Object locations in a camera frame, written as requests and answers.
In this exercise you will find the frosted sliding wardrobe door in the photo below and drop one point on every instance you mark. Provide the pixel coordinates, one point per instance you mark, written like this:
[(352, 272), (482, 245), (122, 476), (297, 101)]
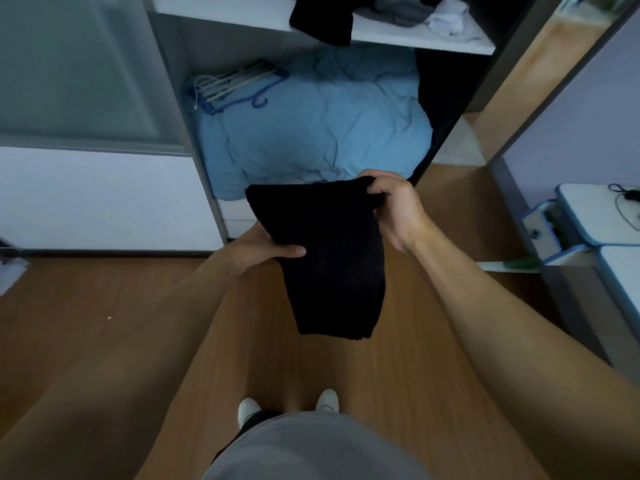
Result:
[(85, 119)]

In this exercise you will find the white paper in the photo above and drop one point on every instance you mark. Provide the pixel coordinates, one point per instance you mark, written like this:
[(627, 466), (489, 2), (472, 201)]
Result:
[(11, 274)]

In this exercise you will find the white wardrobe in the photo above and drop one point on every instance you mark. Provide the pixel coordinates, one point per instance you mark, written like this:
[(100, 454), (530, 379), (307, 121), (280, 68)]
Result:
[(280, 69)]

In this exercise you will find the green object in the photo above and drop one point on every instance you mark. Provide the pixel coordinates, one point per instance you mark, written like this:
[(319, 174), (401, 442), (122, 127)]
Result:
[(522, 263)]

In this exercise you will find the person's left forearm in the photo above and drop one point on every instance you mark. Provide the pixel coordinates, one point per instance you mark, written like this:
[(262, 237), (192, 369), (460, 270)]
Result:
[(115, 364)]

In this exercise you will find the person's white left shoe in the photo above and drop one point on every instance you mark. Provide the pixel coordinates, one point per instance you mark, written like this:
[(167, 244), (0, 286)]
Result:
[(247, 409)]

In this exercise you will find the person's left hand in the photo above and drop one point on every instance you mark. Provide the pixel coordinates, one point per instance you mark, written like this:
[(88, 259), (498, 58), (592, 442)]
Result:
[(250, 254)]

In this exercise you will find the hanging black garment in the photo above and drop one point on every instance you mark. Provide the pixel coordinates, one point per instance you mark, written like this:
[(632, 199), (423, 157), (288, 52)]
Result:
[(445, 99)]

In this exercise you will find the bundle of clothes hangers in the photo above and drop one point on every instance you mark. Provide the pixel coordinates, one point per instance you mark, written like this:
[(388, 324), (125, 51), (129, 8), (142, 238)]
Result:
[(235, 87)]

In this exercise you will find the white crumpled garment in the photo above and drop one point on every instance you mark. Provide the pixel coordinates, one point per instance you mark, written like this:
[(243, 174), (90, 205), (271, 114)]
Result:
[(450, 19)]

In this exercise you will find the black garment on shelf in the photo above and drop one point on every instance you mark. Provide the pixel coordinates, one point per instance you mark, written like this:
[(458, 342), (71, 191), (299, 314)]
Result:
[(327, 14)]

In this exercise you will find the person's right fingers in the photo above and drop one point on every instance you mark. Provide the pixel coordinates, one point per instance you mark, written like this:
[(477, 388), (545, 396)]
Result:
[(374, 183)]

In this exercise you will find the person's white right shoe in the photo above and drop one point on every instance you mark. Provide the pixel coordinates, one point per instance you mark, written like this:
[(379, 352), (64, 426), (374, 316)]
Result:
[(328, 400)]

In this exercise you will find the person's black trousers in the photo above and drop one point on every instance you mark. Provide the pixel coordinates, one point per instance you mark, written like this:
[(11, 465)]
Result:
[(250, 429)]

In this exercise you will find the person's white shoe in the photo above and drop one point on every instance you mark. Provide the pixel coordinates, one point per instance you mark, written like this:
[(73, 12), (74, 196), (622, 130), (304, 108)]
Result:
[(247, 409), (328, 400)]

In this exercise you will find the person's right hand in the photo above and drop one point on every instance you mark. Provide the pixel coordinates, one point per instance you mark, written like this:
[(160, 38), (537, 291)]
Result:
[(400, 214)]

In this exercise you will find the black garment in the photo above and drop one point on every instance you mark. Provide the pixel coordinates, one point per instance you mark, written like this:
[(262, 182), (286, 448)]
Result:
[(445, 99), (325, 259), (327, 14)]

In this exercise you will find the light blue duvet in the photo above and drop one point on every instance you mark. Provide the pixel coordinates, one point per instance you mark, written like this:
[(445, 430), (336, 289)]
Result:
[(320, 119)]

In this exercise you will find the person's right forearm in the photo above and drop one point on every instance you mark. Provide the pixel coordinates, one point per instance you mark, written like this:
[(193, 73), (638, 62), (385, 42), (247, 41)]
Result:
[(525, 354)]

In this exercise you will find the person's grey shirt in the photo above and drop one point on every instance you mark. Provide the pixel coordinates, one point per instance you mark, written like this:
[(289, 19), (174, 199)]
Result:
[(315, 447)]

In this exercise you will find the white blue-edged drawer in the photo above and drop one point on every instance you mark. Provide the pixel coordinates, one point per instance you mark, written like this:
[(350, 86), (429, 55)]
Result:
[(552, 234)]

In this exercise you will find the person's left thumb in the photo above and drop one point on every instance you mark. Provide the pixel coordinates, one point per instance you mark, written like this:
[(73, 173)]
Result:
[(287, 251)]

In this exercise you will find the grey folded garment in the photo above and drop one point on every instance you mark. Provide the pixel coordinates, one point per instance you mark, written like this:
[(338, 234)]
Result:
[(400, 9)]

